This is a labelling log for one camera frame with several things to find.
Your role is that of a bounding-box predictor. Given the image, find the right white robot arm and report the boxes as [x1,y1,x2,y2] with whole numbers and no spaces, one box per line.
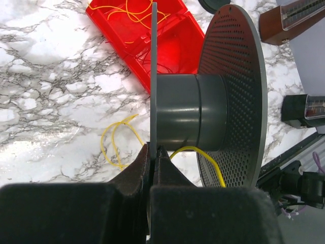
[272,161,324,214]

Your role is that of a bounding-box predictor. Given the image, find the red plastic bin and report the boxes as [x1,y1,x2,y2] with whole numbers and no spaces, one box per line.
[86,0,204,92]

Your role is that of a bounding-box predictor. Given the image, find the black metronome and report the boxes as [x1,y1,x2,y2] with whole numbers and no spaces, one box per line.
[281,94,324,129]

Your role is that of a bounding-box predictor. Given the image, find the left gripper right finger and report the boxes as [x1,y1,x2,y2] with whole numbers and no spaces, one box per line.
[150,146,283,243]

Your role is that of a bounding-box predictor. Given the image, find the brown wooden metronome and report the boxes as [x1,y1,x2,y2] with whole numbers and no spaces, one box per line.
[258,0,324,46]

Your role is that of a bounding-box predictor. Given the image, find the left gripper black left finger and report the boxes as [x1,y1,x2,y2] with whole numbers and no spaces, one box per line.
[1,144,150,243]

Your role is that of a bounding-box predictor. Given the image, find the yellow cable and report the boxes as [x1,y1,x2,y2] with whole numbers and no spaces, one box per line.
[101,113,226,188]

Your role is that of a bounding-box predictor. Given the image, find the yellow wires in bin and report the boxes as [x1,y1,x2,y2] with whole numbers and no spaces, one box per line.
[87,0,171,44]

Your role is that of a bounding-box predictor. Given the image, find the silver microphone on stand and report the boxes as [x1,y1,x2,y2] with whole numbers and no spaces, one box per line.
[199,0,231,9]

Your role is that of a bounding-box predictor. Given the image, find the grey cable spool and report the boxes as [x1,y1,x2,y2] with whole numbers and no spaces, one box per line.
[150,4,268,187]

